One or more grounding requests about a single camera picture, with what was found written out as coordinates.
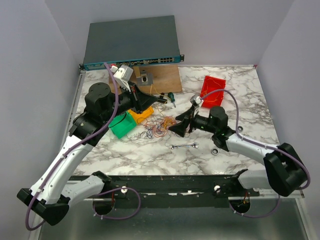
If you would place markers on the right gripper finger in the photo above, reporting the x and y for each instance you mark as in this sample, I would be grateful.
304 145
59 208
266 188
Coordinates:
180 128
188 113

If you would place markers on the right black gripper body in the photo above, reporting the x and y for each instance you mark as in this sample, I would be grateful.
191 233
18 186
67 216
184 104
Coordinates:
202 123

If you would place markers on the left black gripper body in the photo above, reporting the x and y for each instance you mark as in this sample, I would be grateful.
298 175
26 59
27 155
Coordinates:
128 101

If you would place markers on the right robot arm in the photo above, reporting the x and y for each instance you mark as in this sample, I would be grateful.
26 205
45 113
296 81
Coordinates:
284 171

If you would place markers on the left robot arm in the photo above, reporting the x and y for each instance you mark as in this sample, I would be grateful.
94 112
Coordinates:
49 197

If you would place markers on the black socket adapter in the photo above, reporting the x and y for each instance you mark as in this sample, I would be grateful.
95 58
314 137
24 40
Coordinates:
162 96

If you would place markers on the yellow plastic bin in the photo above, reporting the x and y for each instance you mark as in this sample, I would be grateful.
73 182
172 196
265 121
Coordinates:
139 117

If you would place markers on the silver open-end wrench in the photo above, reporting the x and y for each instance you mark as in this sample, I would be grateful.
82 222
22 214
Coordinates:
192 145

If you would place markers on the wooden board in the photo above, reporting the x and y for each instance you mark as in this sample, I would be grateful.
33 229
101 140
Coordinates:
166 78

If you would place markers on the silver ratchet wrench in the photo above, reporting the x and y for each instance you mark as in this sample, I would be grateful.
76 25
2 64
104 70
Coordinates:
215 151

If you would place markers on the green plastic bin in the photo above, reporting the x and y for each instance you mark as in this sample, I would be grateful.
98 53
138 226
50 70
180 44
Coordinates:
122 124

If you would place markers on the red plastic bin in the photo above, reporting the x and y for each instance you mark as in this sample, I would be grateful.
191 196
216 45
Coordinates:
211 84

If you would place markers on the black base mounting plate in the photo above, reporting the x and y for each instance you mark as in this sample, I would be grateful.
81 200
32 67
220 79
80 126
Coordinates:
173 191

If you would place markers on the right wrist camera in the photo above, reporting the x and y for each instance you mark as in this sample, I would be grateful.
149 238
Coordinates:
197 101

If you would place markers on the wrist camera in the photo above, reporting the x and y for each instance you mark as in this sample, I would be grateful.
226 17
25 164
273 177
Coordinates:
197 101
122 76

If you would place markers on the green handle screwdriver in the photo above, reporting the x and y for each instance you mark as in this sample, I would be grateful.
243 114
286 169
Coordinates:
172 98

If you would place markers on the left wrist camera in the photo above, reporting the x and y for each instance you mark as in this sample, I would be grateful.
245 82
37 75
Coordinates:
122 76

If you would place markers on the grey blue network switch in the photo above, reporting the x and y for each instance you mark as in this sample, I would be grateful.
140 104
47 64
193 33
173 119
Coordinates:
132 42

